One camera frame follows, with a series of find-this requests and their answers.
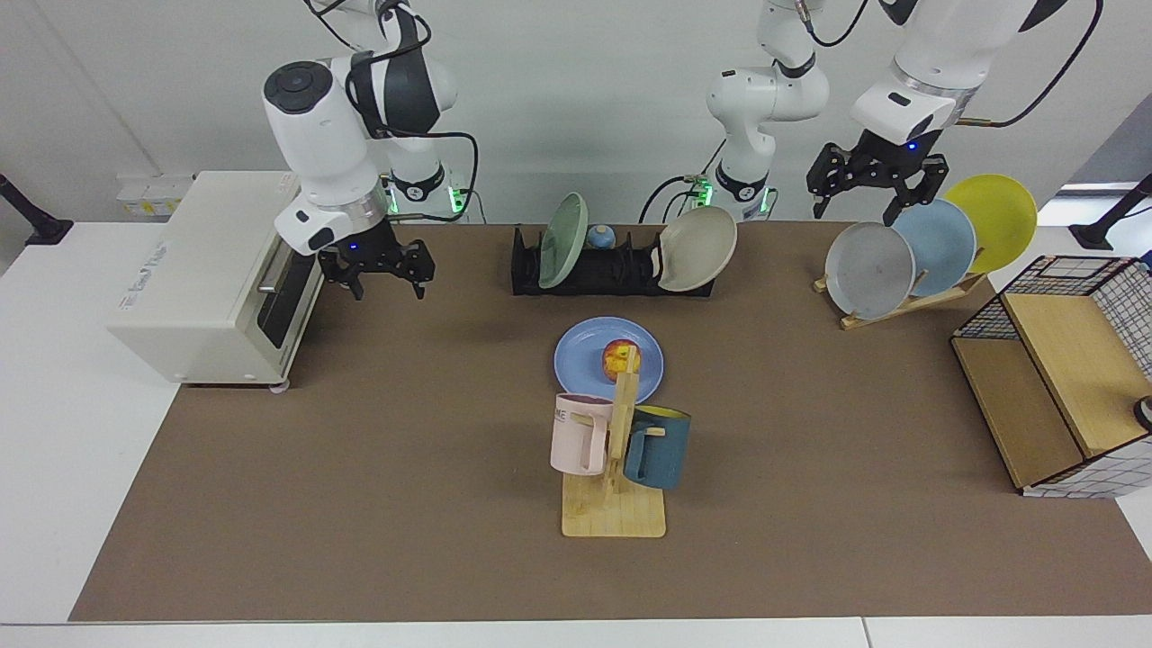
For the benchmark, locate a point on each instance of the pink mug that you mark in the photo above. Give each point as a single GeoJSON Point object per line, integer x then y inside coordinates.
{"type": "Point", "coordinates": [571, 436]}

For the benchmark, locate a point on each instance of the beige plate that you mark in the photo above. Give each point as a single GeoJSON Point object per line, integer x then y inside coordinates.
{"type": "Point", "coordinates": [697, 250]}

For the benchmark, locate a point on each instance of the pale toaster oven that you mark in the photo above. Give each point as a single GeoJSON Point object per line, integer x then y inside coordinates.
{"type": "Point", "coordinates": [198, 288]}

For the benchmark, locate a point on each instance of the small blue round thing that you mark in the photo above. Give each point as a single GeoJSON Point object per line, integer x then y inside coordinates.
{"type": "Point", "coordinates": [601, 238]}

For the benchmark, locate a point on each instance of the wooden plate rack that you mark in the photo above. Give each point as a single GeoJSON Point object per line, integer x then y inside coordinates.
{"type": "Point", "coordinates": [900, 308]}

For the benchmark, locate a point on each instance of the yellow plate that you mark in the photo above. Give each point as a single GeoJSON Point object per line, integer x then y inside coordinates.
{"type": "Point", "coordinates": [994, 216]}

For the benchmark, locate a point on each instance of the black dish rack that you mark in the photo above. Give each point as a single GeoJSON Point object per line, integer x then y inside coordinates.
{"type": "Point", "coordinates": [612, 274]}

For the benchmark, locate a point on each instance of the dark teal mug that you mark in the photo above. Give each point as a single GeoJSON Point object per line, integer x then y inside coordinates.
{"type": "Point", "coordinates": [666, 450]}

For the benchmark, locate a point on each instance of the brown table cloth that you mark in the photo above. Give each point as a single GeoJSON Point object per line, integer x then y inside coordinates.
{"type": "Point", "coordinates": [405, 504]}

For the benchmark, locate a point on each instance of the wooden mug stand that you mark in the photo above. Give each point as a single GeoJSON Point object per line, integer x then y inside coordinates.
{"type": "Point", "coordinates": [612, 513]}

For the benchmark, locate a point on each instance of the white wall socket box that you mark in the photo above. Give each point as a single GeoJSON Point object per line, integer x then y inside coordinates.
{"type": "Point", "coordinates": [144, 202]}

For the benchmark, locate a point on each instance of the red yellow apple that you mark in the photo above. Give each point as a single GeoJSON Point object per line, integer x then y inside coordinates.
{"type": "Point", "coordinates": [616, 358]}

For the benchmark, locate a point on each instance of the green plate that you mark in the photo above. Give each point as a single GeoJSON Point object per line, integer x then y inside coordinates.
{"type": "Point", "coordinates": [562, 243]}

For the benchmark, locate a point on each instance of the black stand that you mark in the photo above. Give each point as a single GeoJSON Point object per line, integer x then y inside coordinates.
{"type": "Point", "coordinates": [1093, 236]}
{"type": "Point", "coordinates": [40, 229]}

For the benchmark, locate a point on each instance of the grey plate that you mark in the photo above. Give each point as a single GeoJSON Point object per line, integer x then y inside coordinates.
{"type": "Point", "coordinates": [868, 270]}

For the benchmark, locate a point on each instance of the light blue plate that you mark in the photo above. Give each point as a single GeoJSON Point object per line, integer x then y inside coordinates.
{"type": "Point", "coordinates": [940, 243]}

